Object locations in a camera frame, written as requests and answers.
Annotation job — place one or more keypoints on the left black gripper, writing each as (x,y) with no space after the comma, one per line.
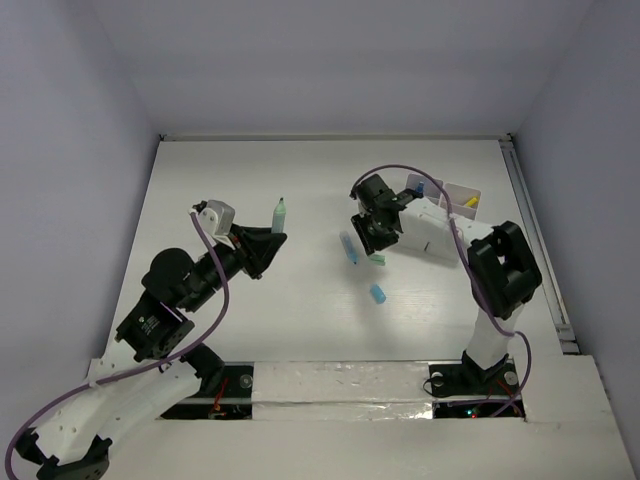
(248,253)

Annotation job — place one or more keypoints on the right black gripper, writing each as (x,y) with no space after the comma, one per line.
(360,221)

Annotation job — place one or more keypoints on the grey green marker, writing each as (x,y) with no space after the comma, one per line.
(279,217)

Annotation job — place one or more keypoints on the green eraser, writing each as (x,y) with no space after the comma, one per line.
(378,259)

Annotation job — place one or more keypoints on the white marker yellow cap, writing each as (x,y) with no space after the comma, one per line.
(472,202)

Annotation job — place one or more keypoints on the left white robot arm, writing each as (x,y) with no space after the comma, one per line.
(156,358)

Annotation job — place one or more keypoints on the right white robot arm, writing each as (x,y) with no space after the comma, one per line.
(503,272)

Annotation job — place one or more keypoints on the blue marker upright tip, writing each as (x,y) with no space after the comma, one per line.
(349,247)

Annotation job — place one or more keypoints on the white divided organizer box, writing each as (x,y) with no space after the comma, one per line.
(450,200)

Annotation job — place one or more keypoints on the short blue eraser cap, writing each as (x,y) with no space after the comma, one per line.
(377,294)

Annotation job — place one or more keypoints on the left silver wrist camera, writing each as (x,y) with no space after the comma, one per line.
(215,217)

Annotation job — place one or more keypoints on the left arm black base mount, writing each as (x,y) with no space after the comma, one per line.
(231,400)

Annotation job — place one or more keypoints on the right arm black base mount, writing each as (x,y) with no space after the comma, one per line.
(456,396)

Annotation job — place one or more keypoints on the aluminium side rail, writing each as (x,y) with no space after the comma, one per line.
(559,315)

